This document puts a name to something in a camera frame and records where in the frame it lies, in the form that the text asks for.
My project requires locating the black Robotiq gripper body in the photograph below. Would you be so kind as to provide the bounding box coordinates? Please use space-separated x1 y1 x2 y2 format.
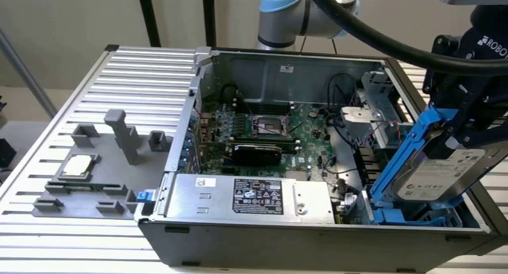
454 5 508 62

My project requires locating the hard disk with blue bracket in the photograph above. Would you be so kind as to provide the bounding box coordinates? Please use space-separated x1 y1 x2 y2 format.
366 106 488 226

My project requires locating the grey metal disk bay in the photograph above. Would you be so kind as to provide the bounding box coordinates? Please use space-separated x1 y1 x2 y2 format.
358 189 466 228

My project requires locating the black plastic fan shroud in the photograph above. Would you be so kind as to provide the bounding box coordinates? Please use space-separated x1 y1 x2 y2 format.
351 145 397 187

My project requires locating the silver metal drive cage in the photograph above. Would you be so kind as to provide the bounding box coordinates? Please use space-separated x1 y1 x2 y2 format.
339 71 415 150

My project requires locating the green Dell motherboard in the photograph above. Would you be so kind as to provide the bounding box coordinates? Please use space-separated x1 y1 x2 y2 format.
193 100 350 183

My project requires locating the silver finned heat sink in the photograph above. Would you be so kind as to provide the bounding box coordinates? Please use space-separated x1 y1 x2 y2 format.
286 170 311 181

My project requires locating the CPU socket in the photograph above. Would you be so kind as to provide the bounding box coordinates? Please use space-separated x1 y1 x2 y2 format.
243 114 296 140

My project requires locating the black RAM slot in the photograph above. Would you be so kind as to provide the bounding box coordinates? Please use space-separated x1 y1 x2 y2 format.
230 141 299 147
228 138 298 144

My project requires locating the black graphics card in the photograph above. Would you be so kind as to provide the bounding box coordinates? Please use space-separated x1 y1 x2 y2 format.
224 142 284 168

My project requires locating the open black PC case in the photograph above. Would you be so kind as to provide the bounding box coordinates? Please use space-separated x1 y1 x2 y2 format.
133 46 508 271

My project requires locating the silver power supply unit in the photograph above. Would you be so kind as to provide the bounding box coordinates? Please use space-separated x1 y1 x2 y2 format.
163 172 339 225

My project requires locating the black stand pole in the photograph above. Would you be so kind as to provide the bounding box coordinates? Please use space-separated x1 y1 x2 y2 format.
133 0 161 48
200 0 218 48

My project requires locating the grey parts rack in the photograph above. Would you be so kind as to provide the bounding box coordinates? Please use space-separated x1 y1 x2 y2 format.
32 109 176 221

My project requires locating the green RAM stick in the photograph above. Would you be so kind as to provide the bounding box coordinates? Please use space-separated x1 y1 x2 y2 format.
45 181 121 193

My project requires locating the silver CPU chip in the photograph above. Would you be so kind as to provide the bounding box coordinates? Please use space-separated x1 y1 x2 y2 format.
61 154 96 176

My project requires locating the silver slanted pole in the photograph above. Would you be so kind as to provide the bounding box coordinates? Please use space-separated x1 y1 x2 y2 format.
0 27 57 118

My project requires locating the black box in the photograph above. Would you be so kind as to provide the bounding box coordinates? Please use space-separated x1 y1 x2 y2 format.
0 138 18 169

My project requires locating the red black twisted wire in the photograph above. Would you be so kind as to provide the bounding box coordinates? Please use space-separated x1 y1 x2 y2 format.
370 121 402 143

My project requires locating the blue empty disk bracket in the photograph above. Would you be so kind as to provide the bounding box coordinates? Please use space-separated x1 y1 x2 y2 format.
374 208 406 226

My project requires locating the thick black hose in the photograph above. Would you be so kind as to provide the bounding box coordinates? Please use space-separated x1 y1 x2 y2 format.
303 0 508 77

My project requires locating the black looped cable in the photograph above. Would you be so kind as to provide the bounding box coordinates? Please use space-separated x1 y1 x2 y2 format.
326 73 359 110
219 83 239 104

